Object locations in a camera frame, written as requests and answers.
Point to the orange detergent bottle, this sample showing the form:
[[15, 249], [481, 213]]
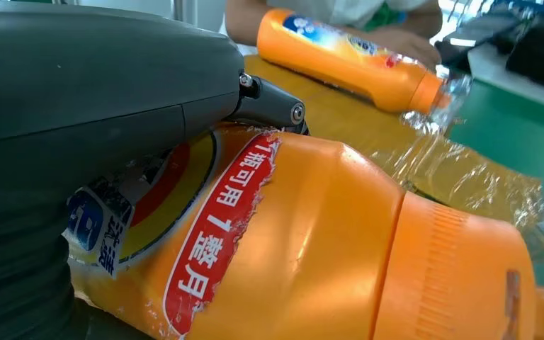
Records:
[[337, 61], [328, 244]]

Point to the yellow taped cardboard mat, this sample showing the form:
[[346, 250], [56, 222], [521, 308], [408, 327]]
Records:
[[347, 126]]

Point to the black tablet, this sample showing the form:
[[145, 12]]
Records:
[[469, 42]]

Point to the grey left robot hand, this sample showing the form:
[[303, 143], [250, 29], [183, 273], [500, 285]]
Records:
[[89, 94]]

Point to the person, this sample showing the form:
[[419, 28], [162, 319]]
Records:
[[347, 9]]

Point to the white desk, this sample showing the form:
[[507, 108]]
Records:
[[497, 75]]

